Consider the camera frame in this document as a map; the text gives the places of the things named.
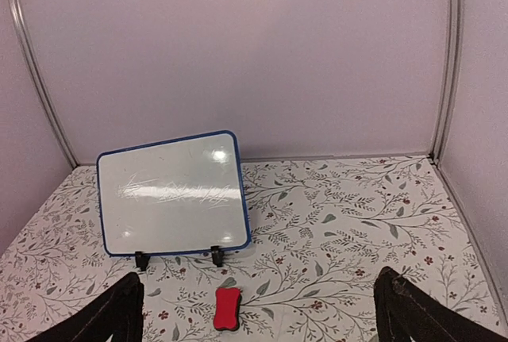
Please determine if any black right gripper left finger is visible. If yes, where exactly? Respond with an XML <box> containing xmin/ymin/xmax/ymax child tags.
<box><xmin>31</xmin><ymin>272</ymin><xmax>144</xmax><ymax>342</ymax></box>

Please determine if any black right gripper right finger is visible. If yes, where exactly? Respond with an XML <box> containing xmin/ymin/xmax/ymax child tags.
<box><xmin>374</xmin><ymin>267</ymin><xmax>504</xmax><ymax>342</ymax></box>

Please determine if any red whiteboard eraser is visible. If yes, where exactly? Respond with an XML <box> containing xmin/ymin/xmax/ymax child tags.
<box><xmin>213</xmin><ymin>287</ymin><xmax>241</xmax><ymax>332</ymax></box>

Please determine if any blue framed whiteboard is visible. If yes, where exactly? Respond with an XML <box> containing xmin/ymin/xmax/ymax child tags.
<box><xmin>96</xmin><ymin>130</ymin><xmax>252</xmax><ymax>257</ymax></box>

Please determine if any floral patterned table mat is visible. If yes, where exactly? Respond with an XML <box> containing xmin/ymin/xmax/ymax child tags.
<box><xmin>1</xmin><ymin>156</ymin><xmax>505</xmax><ymax>341</ymax></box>

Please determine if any wire whiteboard stand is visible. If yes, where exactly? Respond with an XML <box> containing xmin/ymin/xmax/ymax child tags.
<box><xmin>133</xmin><ymin>244</ymin><xmax>225</xmax><ymax>272</ymax></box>

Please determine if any left aluminium corner post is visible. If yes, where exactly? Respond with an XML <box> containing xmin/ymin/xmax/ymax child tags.
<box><xmin>7</xmin><ymin>0</ymin><xmax>80</xmax><ymax>169</ymax></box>

